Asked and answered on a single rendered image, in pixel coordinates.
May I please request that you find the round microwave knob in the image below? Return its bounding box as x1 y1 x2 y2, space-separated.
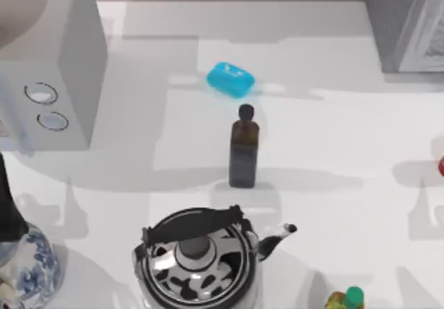
24 82 58 105
36 111 69 132

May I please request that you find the blue soap bar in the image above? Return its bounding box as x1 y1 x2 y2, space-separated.
206 62 257 100

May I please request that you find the blue and white porcelain vase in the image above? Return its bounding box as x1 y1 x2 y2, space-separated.
0 222 62 309

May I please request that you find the pale microwave oven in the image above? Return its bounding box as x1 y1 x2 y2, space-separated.
0 0 108 152

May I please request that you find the green capped bottle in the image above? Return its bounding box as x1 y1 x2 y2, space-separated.
326 286 365 309

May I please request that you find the chrome kettle with black handle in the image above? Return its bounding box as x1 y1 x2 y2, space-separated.
131 204 298 309

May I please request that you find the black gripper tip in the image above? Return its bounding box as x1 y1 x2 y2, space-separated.
0 151 30 244

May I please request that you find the dark brown bottle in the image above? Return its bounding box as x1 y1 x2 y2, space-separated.
228 103 262 189

